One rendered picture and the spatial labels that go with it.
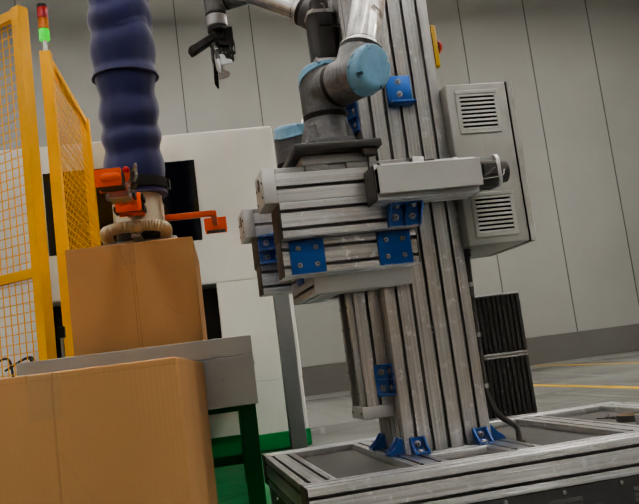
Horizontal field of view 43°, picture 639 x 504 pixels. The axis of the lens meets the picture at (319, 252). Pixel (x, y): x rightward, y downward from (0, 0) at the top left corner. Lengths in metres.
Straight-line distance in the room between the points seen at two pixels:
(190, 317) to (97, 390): 1.35
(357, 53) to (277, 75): 10.23
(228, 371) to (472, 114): 1.05
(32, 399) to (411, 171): 1.07
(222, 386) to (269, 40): 10.20
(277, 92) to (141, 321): 9.71
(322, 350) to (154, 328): 9.00
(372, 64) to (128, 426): 1.13
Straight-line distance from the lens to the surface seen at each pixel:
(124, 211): 2.65
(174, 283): 2.61
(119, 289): 2.62
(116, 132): 2.92
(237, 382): 2.50
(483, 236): 2.28
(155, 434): 1.26
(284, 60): 12.34
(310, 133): 2.09
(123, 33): 3.02
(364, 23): 2.12
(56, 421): 1.28
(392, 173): 1.95
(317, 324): 11.53
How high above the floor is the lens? 0.52
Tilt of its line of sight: 7 degrees up
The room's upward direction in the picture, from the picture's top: 7 degrees counter-clockwise
